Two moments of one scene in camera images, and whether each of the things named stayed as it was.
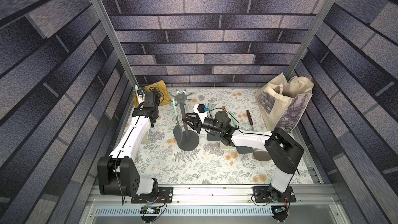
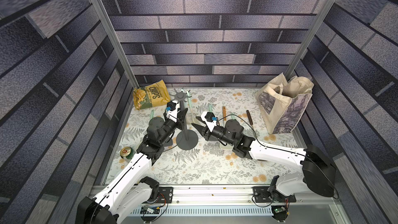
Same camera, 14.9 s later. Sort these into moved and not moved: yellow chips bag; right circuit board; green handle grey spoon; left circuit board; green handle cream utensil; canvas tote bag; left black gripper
Moved: left black gripper; green handle cream utensil; green handle grey spoon
Not moved: yellow chips bag; right circuit board; left circuit board; canvas tote bag
